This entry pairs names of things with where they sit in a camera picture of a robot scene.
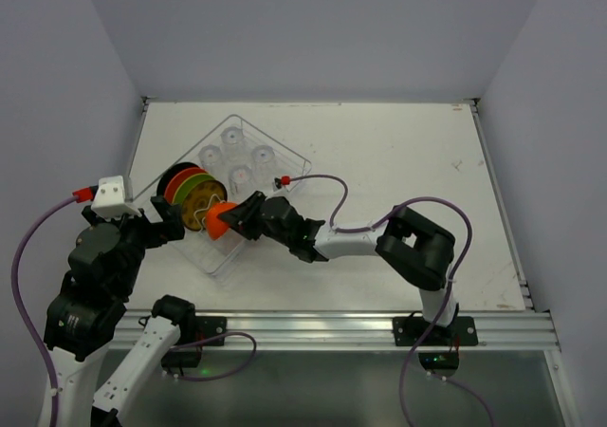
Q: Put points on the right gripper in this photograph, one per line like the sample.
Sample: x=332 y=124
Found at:
x=258 y=214

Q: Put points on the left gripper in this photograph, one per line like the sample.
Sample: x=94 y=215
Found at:
x=167 y=216

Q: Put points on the orange plate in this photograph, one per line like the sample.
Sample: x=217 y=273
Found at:
x=177 y=180

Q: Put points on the orange bowl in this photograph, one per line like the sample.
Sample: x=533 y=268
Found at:
x=215 y=226

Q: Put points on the yellow patterned plate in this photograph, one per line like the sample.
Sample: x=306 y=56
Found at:
x=198 y=202

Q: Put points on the green plate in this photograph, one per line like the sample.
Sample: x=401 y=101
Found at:
x=187 y=185

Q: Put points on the clear cup front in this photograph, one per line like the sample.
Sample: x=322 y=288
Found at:
x=241 y=182

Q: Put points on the clear cup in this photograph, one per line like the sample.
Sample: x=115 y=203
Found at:
x=234 y=142
x=264 y=164
x=241 y=182
x=211 y=159

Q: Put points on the black plate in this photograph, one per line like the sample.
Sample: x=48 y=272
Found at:
x=170 y=173

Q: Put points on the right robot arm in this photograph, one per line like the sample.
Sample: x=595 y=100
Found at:
x=419 y=251

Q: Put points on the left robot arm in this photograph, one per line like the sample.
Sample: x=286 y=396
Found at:
x=81 y=321

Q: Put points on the clear cup right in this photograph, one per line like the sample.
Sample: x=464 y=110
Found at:
x=264 y=164

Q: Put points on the clear cup left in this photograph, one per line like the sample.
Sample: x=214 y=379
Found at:
x=211 y=159

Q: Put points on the clear cup back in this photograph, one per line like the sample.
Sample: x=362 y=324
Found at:
x=234 y=142

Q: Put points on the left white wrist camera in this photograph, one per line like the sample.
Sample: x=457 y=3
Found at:
x=114 y=198

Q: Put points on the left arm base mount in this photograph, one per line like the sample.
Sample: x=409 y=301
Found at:
x=177 y=361

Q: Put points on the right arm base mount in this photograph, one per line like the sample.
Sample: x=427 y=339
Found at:
x=461 y=333

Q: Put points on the aluminium rail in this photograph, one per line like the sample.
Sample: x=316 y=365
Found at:
x=373 y=331

